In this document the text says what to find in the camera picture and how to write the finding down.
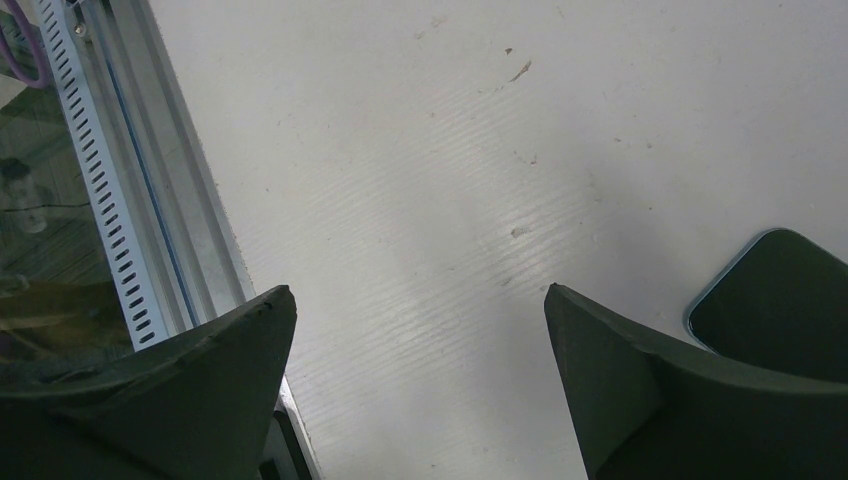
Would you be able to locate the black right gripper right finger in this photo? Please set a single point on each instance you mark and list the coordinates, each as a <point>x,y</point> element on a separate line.
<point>645,405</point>

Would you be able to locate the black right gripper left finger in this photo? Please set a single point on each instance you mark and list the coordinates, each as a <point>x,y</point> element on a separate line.
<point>166,404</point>

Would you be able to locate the black phone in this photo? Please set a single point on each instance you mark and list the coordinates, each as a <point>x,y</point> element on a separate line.
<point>779,304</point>

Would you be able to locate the aluminium frame rail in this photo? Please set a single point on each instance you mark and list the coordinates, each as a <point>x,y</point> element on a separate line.
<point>196,276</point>

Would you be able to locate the white slotted cable duct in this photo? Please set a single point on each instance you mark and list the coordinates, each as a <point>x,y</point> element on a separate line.
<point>128,267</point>

